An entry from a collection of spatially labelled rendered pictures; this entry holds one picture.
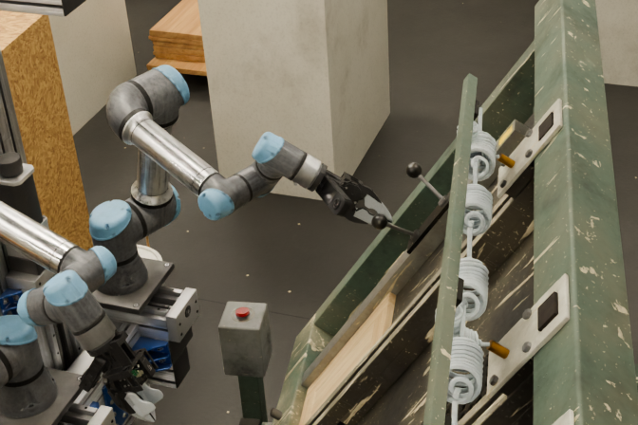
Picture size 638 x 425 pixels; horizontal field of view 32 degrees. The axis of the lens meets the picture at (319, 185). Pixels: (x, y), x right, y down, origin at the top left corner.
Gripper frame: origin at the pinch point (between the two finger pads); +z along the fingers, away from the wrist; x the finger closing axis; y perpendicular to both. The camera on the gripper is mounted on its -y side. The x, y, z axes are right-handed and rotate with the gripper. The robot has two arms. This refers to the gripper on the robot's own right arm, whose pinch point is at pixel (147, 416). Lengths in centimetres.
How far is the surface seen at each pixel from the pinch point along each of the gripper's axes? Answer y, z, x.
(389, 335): 40, 14, 31
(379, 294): 22, 22, 63
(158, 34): -224, 0, 371
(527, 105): 66, 0, 93
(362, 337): 16, 29, 56
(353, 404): 26.1, 26.1, 26.0
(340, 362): 6, 34, 55
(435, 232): 43, 12, 65
